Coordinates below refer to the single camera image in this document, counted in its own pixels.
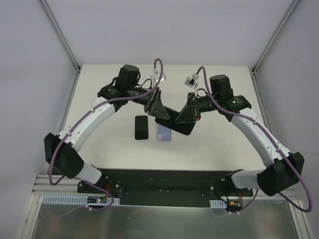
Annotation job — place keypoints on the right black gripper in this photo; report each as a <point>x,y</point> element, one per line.
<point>193,107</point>

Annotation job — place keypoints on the white cable duct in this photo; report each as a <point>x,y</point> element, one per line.
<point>79,200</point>
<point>218,204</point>

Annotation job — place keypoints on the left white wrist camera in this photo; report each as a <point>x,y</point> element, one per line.
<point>156,76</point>

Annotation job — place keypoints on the left white cable duct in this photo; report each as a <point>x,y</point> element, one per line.
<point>79,200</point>

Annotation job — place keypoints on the aluminium frame post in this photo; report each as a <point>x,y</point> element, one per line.
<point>279,28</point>
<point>59,34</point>

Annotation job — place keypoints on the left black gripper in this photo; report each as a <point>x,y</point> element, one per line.
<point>151,102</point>

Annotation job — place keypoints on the left aluminium frame post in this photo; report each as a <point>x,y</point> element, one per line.
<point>59,34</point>

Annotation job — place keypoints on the lilac phone case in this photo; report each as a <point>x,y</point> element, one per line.
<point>163,133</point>

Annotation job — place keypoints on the right aluminium frame post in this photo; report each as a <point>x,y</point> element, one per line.
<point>279,28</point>

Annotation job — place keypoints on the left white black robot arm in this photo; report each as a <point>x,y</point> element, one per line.
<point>61,150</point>

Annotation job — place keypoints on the aluminium rail profile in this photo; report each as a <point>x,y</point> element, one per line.
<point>65,186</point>

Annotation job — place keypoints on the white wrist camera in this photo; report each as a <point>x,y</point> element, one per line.
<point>192,81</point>
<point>156,76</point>

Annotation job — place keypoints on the black smartphone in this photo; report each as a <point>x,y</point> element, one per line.
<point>141,128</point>
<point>182,128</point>

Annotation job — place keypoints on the right white cable duct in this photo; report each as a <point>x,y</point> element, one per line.
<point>218,204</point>

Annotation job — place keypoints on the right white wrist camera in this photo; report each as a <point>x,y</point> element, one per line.
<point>192,81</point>

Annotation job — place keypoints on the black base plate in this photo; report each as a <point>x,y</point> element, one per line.
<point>166,188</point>

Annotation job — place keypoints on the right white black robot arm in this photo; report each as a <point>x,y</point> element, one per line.
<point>281,166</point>

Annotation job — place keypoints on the reflective metal sheet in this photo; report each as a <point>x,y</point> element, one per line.
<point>263,219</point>

